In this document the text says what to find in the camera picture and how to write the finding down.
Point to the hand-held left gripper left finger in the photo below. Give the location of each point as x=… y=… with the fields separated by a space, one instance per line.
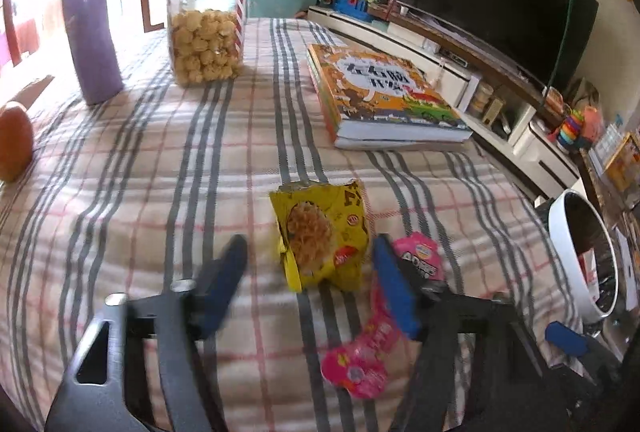
x=225 y=284

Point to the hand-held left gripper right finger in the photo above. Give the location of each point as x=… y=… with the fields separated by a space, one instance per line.
x=395 y=287

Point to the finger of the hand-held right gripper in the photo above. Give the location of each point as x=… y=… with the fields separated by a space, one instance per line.
x=565 y=339

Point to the pink snack packet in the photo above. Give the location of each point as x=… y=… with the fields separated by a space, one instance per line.
x=420 y=257

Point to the white round trash bin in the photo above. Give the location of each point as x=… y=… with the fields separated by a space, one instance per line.
x=575 y=252

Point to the yellow snack packet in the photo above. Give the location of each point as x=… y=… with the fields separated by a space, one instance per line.
x=320 y=237

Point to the pink candy wrapper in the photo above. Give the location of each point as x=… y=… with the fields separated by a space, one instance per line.
x=362 y=357

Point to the plaid tablecloth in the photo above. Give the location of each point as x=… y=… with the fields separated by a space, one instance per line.
x=150 y=162

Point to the colourful picture book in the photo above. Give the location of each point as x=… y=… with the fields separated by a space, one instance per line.
x=385 y=97

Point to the wooden toy block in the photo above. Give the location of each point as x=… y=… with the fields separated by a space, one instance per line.
x=494 y=112

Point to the small stacked jars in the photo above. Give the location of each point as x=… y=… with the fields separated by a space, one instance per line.
x=481 y=97

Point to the white TV stand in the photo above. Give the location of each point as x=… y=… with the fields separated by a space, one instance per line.
x=450 y=62

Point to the orange fruit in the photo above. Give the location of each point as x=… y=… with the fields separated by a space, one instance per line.
x=15 y=144

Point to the clear popcorn jar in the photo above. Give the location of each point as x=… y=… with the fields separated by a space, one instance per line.
x=205 y=27

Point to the blue toy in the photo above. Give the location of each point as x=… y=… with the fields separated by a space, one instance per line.
x=352 y=5

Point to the purple bottle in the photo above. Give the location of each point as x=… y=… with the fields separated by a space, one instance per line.
x=90 y=32

